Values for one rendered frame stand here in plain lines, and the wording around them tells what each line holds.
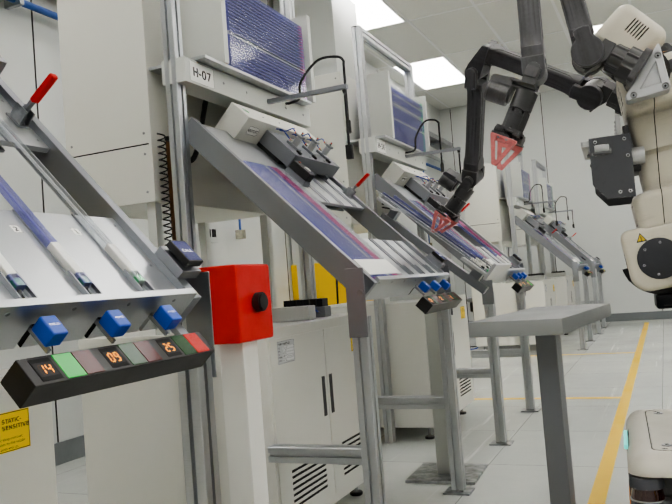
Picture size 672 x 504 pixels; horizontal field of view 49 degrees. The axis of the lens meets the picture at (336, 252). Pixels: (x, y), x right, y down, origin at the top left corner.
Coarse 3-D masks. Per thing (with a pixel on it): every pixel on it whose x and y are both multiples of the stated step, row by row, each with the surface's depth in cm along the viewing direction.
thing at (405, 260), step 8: (368, 240) 222; (376, 240) 229; (384, 240) 235; (376, 248) 220; (384, 248) 227; (392, 248) 232; (400, 248) 241; (408, 248) 249; (384, 256) 218; (392, 256) 224; (400, 256) 231; (408, 256) 239; (416, 256) 246; (392, 264) 216; (400, 264) 222; (408, 264) 229; (416, 264) 236; (424, 264) 244; (408, 272) 218; (416, 272) 227; (424, 272) 230; (432, 272) 238
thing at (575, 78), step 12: (480, 48) 234; (492, 48) 233; (504, 48) 234; (480, 60) 236; (492, 60) 234; (504, 60) 233; (516, 60) 230; (480, 72) 237; (516, 72) 232; (552, 72) 226; (564, 72) 225; (552, 84) 227; (564, 84) 225; (576, 84) 221; (588, 84) 219; (576, 96) 222; (588, 96) 219; (600, 96) 217; (588, 108) 221
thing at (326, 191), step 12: (216, 132) 215; (228, 144) 212; (240, 144) 221; (252, 144) 231; (240, 156) 209; (252, 156) 218; (264, 156) 228; (312, 180) 243; (324, 180) 254; (312, 192) 228; (324, 192) 239; (336, 192) 251; (324, 204) 229; (336, 204) 237; (348, 204) 247
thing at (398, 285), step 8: (376, 280) 185; (384, 280) 188; (392, 280) 194; (400, 280) 201; (408, 280) 207; (416, 280) 215; (424, 280) 223; (440, 280) 240; (376, 288) 188; (384, 288) 194; (392, 288) 200; (400, 288) 207; (408, 288) 214; (368, 296) 187; (376, 296) 193; (384, 296) 199; (392, 296) 206
